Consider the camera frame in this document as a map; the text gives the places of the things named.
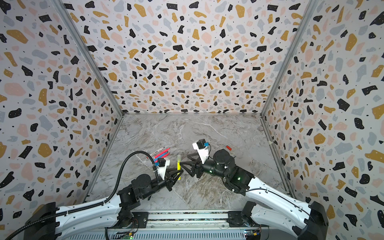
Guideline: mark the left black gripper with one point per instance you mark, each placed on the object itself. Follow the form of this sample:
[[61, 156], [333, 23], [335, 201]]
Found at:
[[168, 181]]

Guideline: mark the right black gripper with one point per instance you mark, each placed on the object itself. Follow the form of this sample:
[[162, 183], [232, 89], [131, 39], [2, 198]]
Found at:
[[198, 168]]

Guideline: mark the yellow highlighter pen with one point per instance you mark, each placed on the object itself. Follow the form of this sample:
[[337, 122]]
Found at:
[[178, 165]]

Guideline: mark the pink highlighter pen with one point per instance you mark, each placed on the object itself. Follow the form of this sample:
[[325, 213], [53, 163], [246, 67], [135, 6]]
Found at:
[[158, 160]]

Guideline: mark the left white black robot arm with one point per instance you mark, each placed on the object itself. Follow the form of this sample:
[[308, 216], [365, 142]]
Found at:
[[57, 223]]

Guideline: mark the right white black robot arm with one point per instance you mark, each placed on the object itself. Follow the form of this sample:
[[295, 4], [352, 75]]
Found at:
[[267, 206]]

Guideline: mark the red pink marker pen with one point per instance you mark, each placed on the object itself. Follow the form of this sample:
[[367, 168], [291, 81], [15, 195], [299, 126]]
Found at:
[[162, 153]]

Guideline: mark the thin white red pen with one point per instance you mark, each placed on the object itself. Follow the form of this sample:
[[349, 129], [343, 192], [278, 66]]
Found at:
[[157, 152]]

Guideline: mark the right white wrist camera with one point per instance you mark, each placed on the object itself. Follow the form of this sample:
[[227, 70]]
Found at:
[[203, 148]]

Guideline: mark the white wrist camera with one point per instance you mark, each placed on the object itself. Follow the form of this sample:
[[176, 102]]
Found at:
[[203, 148], [162, 170]]

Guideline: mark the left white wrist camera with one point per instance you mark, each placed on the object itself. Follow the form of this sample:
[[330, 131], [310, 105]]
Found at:
[[162, 170]]

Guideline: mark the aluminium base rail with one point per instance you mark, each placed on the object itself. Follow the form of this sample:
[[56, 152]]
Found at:
[[186, 225]]

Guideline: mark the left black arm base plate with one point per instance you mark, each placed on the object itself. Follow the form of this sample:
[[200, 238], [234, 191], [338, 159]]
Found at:
[[132, 220]]

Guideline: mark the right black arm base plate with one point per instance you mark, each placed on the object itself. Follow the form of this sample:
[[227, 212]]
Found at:
[[235, 219]]

